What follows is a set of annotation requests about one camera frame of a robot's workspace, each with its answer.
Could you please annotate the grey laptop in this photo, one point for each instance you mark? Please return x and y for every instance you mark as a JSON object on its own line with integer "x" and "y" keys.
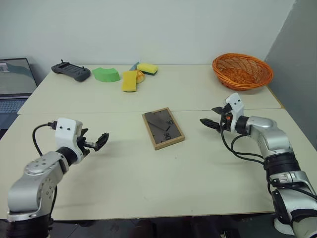
{"x": 13, "y": 81}

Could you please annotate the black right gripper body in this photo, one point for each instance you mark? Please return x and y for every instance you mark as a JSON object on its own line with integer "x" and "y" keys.
{"x": 226, "y": 122}

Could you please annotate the orange bread roll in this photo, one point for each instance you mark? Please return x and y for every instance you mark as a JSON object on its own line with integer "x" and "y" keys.
{"x": 140, "y": 76}

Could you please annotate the yellow sponge with green pad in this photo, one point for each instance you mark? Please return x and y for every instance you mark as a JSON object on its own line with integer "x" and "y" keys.
{"x": 147, "y": 68}

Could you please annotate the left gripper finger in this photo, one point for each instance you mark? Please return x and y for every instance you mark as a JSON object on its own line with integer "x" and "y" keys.
{"x": 102, "y": 141}
{"x": 85, "y": 132}

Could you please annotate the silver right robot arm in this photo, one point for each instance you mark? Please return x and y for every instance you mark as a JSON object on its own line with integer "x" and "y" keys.
{"x": 275, "y": 138}

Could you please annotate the green curved foam block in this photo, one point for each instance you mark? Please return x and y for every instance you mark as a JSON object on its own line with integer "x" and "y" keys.
{"x": 106, "y": 74}

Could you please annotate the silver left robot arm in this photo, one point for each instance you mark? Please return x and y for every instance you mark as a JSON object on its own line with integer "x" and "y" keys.
{"x": 37, "y": 183}

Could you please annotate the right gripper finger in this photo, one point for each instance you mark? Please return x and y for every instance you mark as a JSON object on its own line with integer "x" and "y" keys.
{"x": 210, "y": 123}
{"x": 218, "y": 110}

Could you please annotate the orange wicker basket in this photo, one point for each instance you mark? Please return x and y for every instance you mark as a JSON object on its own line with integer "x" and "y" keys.
{"x": 242, "y": 72}

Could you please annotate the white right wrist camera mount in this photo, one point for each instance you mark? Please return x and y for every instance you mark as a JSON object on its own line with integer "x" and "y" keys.
{"x": 235, "y": 106}

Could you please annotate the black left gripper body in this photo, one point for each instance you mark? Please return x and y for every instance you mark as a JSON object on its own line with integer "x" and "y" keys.
{"x": 83, "y": 143}

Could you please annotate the wooden picture frame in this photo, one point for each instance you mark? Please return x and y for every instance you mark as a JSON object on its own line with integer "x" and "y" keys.
{"x": 163, "y": 129}

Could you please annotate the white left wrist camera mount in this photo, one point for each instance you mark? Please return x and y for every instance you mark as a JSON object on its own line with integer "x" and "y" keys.
{"x": 65, "y": 135}

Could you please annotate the dark grey handheld controller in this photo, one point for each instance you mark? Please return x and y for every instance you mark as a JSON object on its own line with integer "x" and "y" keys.
{"x": 70, "y": 70}

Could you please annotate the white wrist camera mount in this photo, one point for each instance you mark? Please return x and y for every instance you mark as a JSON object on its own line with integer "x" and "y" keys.
{"x": 65, "y": 135}
{"x": 235, "y": 106}

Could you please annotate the plain yellow sponge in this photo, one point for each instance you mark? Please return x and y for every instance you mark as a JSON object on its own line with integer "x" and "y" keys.
{"x": 129, "y": 81}

